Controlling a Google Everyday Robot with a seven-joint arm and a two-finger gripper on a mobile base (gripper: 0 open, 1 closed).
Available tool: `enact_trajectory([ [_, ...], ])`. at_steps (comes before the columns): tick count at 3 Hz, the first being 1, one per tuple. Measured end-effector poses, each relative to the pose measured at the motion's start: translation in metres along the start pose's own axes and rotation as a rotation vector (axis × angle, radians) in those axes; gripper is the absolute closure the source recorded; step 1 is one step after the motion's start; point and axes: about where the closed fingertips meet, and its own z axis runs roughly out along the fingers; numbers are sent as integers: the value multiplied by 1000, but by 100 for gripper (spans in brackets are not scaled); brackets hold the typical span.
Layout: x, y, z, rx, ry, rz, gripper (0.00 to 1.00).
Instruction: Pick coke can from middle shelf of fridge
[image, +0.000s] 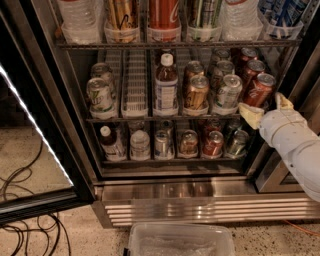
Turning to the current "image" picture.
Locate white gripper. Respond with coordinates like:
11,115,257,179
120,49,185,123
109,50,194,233
238,92,312,149

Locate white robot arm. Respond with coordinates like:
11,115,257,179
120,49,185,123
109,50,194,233
239,93,320,202

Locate front silver can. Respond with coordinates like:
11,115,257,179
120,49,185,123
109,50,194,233
215,74,242,109

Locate green can bottom shelf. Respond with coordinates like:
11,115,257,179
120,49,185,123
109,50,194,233
226,130,249,158

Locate red can bottom shelf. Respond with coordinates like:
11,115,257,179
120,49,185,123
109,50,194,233
202,131,224,157

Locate front gold can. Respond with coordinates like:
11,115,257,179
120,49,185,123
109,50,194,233
184,75,209,110

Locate rear silver can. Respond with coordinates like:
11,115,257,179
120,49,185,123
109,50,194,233
210,49,231,65

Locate gold can bottom shelf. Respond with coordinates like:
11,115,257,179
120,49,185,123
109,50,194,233
180,130,198,155

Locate rear gold can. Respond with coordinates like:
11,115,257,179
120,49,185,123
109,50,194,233
184,60,204,82

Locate top shelf blue can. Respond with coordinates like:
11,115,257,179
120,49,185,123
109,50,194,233
258,0,310,39

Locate top shelf right water bottle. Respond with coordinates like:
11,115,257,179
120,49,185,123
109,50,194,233
221,0,262,41

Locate brown tea bottle middle shelf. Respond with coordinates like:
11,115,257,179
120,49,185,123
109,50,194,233
155,53,178,111

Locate brown tea bottle shelf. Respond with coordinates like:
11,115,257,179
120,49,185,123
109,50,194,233
100,126,126,162
155,53,178,111

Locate silver blue can bottom shelf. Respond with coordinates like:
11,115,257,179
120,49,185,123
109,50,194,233
155,130,173,159

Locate top shelf green can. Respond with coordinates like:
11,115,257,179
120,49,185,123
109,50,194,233
185,0,222,42

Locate stainless steel fridge body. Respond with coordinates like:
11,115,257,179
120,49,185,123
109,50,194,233
36,0,319,228

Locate clear water bottle bottom shelf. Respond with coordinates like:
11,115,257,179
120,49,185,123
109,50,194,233
130,130,150,161

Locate top shelf red coke can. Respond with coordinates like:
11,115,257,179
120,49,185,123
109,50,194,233
149,0,180,42

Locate brown tea bottle bottom shelf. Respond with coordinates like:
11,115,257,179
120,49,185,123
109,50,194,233
100,126,126,162

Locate top shelf gold can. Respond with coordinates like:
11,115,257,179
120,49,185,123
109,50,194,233
104,0,139,43

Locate front green white can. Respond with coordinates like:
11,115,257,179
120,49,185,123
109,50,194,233
87,78,113,112

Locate green white can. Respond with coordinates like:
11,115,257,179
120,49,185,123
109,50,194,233
87,78,113,112
91,62,115,92

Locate rear green white can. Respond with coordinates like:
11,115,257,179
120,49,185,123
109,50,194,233
91,62,115,92

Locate top shelf left water bottle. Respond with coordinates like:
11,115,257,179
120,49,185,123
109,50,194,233
57,0,100,44

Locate open glass fridge door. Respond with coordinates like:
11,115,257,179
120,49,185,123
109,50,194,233
0,0,94,225

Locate clear plastic bin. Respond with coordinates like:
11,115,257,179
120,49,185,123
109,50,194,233
123,222,236,256

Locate orange floor cable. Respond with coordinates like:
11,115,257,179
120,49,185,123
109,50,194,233
283,219,320,238

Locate black floor cables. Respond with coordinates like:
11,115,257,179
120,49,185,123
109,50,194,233
0,138,72,256

